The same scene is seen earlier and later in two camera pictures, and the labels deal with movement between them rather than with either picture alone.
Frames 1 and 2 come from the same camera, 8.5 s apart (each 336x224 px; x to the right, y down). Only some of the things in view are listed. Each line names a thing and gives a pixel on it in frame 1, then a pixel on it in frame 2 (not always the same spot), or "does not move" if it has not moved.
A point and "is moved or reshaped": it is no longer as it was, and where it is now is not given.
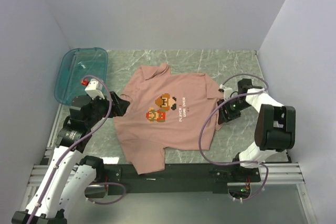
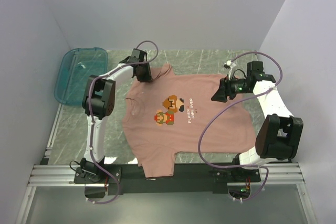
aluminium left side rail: x=49 y=142 does not move
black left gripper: x=118 y=106 → x=148 y=77
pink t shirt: x=168 y=111 is moved or reshaped
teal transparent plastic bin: x=74 y=65 does not move
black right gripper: x=223 y=117 → x=224 y=90
